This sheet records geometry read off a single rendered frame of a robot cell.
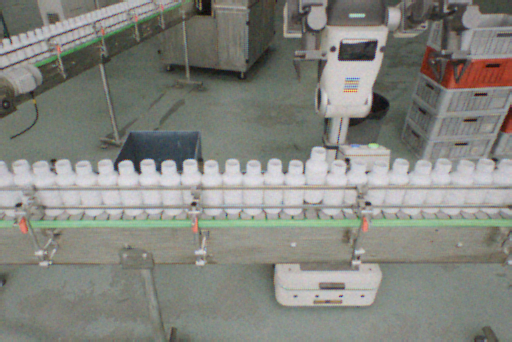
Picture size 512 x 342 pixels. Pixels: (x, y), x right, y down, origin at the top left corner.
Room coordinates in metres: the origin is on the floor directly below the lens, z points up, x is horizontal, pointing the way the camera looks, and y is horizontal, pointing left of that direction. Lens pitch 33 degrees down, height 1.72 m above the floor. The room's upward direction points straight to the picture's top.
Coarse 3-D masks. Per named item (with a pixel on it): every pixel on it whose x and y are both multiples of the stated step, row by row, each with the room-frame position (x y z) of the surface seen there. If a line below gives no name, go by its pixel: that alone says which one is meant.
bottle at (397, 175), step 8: (400, 160) 0.84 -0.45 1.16; (392, 168) 0.83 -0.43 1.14; (400, 168) 0.80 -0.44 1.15; (392, 176) 0.81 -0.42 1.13; (400, 176) 0.80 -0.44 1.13; (408, 176) 0.81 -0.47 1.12; (392, 184) 0.80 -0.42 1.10; (400, 184) 0.79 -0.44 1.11; (392, 192) 0.79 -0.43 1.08; (400, 192) 0.79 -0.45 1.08; (384, 200) 0.81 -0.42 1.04; (392, 200) 0.79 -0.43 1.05; (400, 200) 0.79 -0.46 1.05
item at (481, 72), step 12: (432, 48) 2.84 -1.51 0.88; (456, 60) 2.55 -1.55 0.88; (480, 60) 2.56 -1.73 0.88; (492, 60) 2.57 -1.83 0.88; (504, 60) 2.58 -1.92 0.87; (432, 72) 2.78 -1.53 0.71; (444, 72) 2.64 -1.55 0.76; (468, 72) 2.56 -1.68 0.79; (480, 72) 2.57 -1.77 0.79; (492, 72) 2.58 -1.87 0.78; (504, 72) 2.59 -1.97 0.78; (444, 84) 2.59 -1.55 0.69; (456, 84) 2.55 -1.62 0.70; (468, 84) 2.56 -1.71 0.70; (480, 84) 2.57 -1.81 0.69; (492, 84) 2.58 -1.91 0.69; (504, 84) 2.60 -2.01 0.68
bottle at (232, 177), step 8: (232, 160) 0.83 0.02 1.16; (232, 168) 0.80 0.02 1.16; (224, 176) 0.81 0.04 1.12; (232, 176) 0.80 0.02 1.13; (240, 176) 0.81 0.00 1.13; (224, 184) 0.80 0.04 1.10; (232, 184) 0.79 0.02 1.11; (240, 184) 0.80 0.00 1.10; (224, 192) 0.80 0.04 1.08; (232, 192) 0.79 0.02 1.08; (240, 192) 0.80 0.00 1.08; (224, 200) 0.80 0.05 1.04; (232, 200) 0.79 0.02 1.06; (240, 200) 0.80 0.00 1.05
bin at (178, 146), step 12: (132, 132) 1.38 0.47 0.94; (144, 132) 1.38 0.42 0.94; (156, 132) 1.38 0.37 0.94; (168, 132) 1.38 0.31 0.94; (180, 132) 1.38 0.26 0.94; (192, 132) 1.38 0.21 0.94; (132, 144) 1.37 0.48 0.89; (144, 144) 1.38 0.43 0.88; (156, 144) 1.38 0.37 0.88; (168, 144) 1.38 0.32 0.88; (180, 144) 1.38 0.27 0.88; (192, 144) 1.38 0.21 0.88; (120, 156) 1.21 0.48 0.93; (132, 156) 1.34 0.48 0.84; (144, 156) 1.38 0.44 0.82; (156, 156) 1.38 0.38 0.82; (168, 156) 1.38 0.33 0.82; (180, 156) 1.38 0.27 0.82; (192, 156) 1.38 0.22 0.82; (156, 168) 1.38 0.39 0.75; (180, 168) 1.38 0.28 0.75
